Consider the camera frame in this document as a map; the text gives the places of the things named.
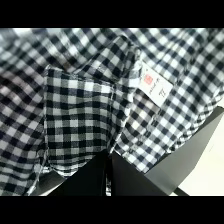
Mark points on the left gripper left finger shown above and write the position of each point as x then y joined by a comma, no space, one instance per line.
87,180

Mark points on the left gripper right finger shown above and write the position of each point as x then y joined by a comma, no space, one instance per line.
133,181

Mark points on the checked shirt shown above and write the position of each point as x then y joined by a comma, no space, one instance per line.
83,100

